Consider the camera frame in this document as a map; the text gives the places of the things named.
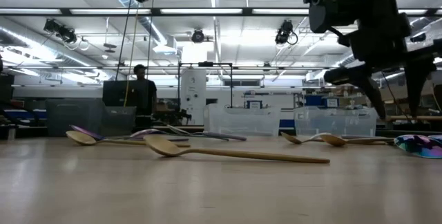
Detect wooden spoon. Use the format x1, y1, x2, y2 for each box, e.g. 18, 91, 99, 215
144, 136, 331, 165
65, 130, 191, 148
320, 133, 395, 148
280, 131, 387, 146

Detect black aluminium table frame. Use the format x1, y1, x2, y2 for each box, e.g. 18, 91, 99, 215
0, 124, 442, 141

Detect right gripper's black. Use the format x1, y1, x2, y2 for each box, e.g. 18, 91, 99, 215
323, 0, 442, 120

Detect blue storage bins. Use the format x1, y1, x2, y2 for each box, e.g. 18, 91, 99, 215
3, 109, 48, 120

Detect person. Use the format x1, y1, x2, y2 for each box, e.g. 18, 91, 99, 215
133, 64, 158, 131

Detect background black robot arms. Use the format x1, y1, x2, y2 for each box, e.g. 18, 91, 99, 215
153, 108, 193, 125

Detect grey translucent plastic bin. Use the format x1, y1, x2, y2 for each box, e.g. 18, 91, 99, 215
46, 98, 137, 138

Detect overhead light bar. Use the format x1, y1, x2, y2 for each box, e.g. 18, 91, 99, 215
0, 7, 442, 17

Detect dark cabinet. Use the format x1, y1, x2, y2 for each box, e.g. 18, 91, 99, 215
0, 73, 15, 107

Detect black tubular stand frame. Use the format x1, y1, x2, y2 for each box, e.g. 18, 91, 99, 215
177, 62, 234, 109

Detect wooden bench top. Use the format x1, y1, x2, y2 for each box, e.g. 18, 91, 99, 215
386, 115, 442, 121

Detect frosted white plastic bin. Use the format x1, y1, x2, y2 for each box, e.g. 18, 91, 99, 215
202, 103, 281, 137

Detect clear plastic bin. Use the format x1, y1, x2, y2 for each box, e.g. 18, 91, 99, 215
293, 105, 378, 138

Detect black monitor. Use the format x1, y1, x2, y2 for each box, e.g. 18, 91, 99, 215
102, 80, 139, 107

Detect black ceiling-mounted camera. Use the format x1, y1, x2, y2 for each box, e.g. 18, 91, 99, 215
191, 28, 206, 44
43, 18, 79, 44
275, 19, 298, 46

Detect black hanging cable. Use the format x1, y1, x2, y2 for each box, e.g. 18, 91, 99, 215
115, 0, 136, 82

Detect yellow hanging cable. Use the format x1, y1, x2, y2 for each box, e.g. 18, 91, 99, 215
123, 6, 140, 107

